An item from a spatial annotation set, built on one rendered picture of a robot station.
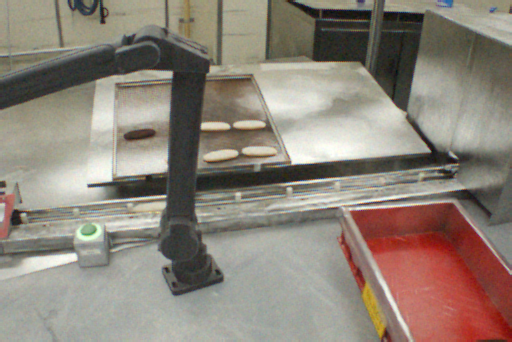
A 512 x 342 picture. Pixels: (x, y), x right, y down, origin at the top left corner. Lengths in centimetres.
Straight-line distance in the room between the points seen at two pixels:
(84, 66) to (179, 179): 27
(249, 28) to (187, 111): 386
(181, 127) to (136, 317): 40
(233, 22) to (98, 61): 385
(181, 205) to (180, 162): 9
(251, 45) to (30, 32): 226
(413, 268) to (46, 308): 83
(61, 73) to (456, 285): 93
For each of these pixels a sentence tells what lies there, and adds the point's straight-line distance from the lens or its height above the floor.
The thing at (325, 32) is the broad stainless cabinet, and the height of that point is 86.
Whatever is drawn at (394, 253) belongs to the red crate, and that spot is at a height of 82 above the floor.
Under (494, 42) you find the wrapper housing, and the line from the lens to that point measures 129.
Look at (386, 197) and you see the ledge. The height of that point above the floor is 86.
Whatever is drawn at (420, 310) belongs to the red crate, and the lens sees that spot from 102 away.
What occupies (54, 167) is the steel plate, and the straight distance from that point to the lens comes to 149.
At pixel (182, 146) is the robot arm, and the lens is 80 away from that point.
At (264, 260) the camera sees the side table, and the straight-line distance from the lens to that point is 106.
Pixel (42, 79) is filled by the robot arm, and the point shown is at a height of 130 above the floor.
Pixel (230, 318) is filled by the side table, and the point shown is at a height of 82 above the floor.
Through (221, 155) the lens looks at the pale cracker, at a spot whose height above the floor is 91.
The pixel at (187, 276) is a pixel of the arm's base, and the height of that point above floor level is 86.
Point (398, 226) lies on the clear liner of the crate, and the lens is 116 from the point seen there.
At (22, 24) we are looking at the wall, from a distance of 491.
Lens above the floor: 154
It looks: 32 degrees down
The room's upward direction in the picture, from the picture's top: 2 degrees clockwise
